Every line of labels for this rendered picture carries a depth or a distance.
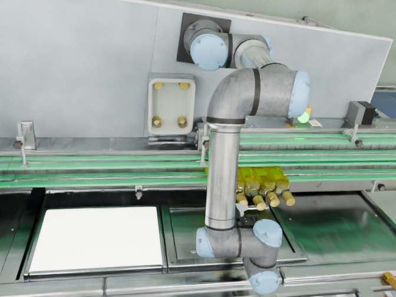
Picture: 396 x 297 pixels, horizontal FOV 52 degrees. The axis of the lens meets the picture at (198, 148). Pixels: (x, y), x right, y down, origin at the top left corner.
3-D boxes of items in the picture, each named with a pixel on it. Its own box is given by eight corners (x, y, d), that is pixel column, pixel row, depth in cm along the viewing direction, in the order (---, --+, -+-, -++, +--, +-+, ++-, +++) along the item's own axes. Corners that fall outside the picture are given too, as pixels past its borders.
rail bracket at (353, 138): (338, 132, 166) (354, 147, 155) (342, 116, 163) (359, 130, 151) (347, 132, 167) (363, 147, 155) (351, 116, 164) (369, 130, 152)
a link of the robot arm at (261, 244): (243, 235, 99) (238, 269, 104) (287, 236, 100) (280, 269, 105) (238, 216, 106) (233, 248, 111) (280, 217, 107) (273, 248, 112)
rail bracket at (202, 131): (195, 155, 159) (200, 171, 149) (198, 116, 152) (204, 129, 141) (203, 155, 160) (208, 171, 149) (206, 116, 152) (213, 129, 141)
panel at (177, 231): (43, 214, 150) (23, 282, 120) (43, 207, 148) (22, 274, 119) (273, 206, 165) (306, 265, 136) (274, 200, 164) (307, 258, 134)
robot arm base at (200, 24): (187, 15, 146) (188, 20, 137) (227, 22, 148) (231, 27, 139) (180, 56, 152) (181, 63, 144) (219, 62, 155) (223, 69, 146)
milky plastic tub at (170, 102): (147, 125, 164) (148, 134, 157) (148, 72, 154) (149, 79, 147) (188, 125, 167) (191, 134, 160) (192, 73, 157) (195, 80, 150)
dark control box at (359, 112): (345, 117, 178) (354, 125, 171) (349, 100, 175) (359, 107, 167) (362, 117, 180) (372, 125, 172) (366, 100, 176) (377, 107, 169)
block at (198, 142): (192, 143, 165) (195, 151, 159) (194, 122, 160) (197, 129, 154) (201, 143, 165) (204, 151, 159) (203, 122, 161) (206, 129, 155)
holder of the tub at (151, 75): (147, 136, 167) (148, 145, 160) (148, 72, 155) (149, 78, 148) (187, 136, 170) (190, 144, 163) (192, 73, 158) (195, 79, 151)
